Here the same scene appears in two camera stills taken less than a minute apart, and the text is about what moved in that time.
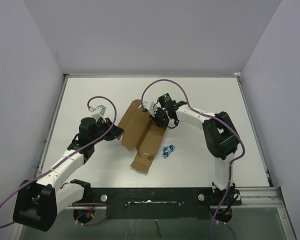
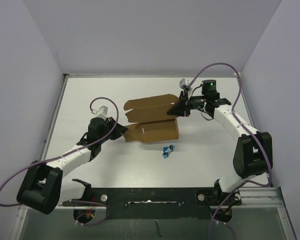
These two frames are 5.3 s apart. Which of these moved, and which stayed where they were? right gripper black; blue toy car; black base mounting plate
Moved: right gripper black
Stayed: blue toy car; black base mounting plate
